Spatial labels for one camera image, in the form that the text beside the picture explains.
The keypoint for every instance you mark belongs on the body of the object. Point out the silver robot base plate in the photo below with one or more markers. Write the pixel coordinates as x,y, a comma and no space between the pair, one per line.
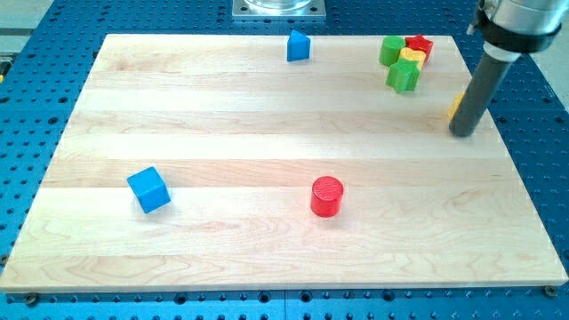
278,9

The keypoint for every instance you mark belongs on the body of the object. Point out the red star block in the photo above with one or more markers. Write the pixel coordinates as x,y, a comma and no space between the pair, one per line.
420,43

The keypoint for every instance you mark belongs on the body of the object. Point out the blue perforated metal base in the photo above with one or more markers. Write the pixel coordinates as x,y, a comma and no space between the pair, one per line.
64,37

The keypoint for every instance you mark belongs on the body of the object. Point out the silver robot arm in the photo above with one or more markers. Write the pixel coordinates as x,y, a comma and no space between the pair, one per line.
510,28

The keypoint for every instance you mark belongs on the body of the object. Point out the light wooden board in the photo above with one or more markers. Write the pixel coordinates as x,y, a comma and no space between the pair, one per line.
239,134

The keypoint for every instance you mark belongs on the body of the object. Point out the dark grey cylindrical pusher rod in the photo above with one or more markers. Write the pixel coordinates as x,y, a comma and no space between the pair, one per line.
484,83

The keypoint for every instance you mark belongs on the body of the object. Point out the green cylinder block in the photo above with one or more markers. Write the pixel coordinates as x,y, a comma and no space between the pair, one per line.
390,49

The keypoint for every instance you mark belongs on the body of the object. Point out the blue cube block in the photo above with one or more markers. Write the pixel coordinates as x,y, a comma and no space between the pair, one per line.
149,189

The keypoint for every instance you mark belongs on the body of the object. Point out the blue triangle block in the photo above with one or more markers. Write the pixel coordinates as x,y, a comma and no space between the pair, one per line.
298,46

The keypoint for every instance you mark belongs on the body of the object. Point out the yellow heart block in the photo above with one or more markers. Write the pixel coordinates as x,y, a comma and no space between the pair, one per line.
417,56

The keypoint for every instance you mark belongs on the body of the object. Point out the red cylinder block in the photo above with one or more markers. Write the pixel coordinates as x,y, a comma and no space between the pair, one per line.
326,196

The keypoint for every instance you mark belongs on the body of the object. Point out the green star block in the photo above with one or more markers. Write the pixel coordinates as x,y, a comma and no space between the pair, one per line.
403,75

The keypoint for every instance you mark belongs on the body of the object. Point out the yellow hexagon block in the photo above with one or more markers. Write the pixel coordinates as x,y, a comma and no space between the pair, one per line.
455,104

